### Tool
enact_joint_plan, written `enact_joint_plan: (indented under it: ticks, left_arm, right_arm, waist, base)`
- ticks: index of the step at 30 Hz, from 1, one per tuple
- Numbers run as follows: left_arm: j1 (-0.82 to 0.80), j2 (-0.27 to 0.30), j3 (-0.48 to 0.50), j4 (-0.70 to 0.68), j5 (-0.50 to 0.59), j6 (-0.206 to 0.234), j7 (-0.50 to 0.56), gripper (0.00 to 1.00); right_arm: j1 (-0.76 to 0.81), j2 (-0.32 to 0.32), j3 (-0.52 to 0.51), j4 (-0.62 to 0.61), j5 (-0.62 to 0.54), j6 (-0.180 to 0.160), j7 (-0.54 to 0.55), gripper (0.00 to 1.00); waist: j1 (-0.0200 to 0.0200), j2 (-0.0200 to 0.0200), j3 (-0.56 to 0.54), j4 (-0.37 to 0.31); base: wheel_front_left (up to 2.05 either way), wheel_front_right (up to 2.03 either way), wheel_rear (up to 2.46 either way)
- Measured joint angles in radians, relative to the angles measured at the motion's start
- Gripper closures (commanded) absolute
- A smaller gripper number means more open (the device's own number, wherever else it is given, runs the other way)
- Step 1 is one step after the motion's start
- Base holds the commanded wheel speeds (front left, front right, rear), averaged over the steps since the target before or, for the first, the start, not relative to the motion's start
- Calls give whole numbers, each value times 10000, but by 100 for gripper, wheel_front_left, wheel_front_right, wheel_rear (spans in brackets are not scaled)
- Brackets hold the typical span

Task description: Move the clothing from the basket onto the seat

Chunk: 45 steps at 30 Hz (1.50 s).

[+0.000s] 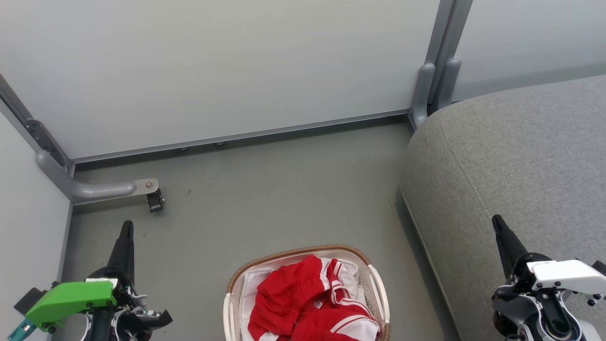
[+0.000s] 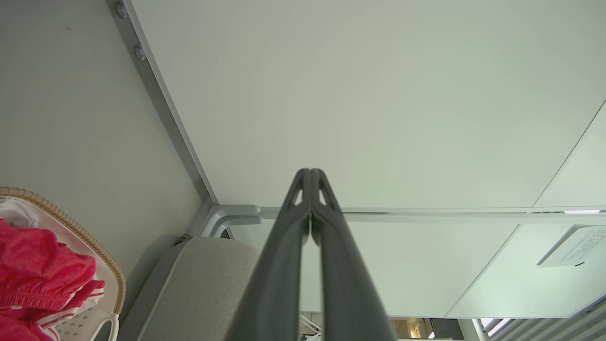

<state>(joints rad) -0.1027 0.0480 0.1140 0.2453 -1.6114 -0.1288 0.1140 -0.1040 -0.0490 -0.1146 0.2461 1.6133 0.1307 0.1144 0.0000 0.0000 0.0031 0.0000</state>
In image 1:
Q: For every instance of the red cloth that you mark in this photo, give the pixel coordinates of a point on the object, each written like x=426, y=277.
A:
x=284, y=293

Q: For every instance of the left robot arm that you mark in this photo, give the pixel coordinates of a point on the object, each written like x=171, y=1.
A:
x=135, y=322

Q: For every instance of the grey partition post with brackets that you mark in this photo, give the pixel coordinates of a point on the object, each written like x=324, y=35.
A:
x=40, y=135

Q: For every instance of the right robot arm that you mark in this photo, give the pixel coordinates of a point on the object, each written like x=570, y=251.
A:
x=535, y=315

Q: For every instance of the white basket with woven rim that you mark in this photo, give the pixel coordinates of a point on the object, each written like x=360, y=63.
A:
x=376, y=293

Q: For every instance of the grey tubular partition foot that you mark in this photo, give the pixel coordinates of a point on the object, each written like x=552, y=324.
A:
x=80, y=188

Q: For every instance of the grey double partition post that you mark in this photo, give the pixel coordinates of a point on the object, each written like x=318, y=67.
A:
x=438, y=71

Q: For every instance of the red and white striped garment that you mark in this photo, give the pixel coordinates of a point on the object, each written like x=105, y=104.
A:
x=350, y=322

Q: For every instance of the grey partition bottom rail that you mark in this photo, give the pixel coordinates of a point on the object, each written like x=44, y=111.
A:
x=246, y=135

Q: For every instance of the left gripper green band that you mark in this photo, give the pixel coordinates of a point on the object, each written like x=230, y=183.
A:
x=71, y=298

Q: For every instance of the black caster wheel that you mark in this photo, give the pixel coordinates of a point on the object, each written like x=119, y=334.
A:
x=155, y=201

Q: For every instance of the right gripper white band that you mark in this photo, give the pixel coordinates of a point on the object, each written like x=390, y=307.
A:
x=563, y=275

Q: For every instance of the grey fabric sofa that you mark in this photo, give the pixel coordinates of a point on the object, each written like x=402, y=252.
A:
x=511, y=166

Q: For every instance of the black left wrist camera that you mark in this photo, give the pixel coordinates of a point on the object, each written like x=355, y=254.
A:
x=29, y=298

